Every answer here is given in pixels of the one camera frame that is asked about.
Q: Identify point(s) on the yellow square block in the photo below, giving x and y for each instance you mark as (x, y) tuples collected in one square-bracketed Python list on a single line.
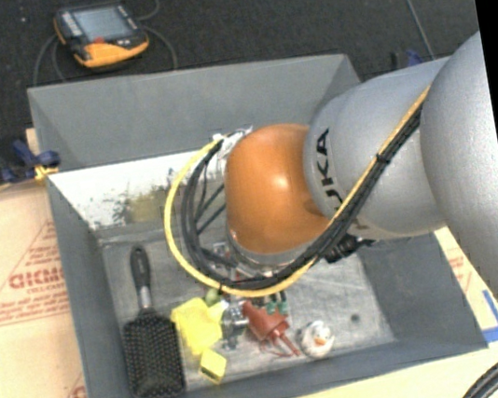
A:
[(213, 365)]

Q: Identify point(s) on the black hairbrush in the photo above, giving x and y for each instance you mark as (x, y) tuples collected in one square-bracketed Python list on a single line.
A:
[(152, 356)]

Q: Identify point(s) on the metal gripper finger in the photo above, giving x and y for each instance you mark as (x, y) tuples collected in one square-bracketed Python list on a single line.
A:
[(234, 322)]

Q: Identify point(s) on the small green toy fruit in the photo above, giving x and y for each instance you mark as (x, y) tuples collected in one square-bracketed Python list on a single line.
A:
[(212, 296)]

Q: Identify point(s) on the red-brown toy with legs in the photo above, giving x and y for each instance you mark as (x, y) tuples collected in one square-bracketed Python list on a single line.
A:
[(262, 321)]

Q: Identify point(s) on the brown cardboard board, red print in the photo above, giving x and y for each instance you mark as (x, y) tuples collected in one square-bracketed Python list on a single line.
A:
[(24, 325)]

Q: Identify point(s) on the grey metal bin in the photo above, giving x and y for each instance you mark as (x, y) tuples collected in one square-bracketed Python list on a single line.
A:
[(122, 120)]

